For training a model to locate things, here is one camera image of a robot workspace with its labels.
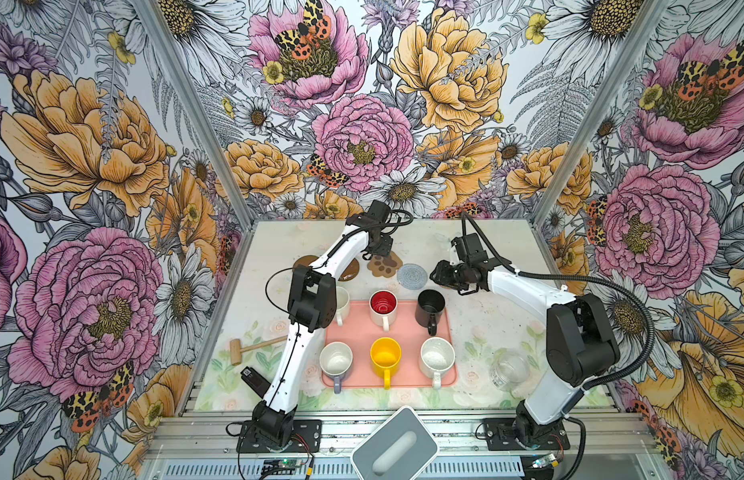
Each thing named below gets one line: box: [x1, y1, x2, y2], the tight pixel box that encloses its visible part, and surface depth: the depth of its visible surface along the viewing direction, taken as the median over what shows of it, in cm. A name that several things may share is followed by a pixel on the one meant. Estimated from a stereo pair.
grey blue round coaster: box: [396, 263, 428, 291], surface depth 107 cm
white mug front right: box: [419, 337, 456, 389], surface depth 83 cm
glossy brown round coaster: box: [338, 258, 360, 282], surface depth 107 cm
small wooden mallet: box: [229, 335, 288, 366], surface depth 89 cm
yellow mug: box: [370, 337, 402, 391], surface depth 81 cm
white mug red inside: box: [369, 290, 399, 332], surface depth 91 cm
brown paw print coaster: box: [367, 251, 403, 278], surface depth 111 cm
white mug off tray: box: [335, 286, 350, 326], surface depth 89 cm
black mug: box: [415, 289, 446, 337], surface depth 92 cm
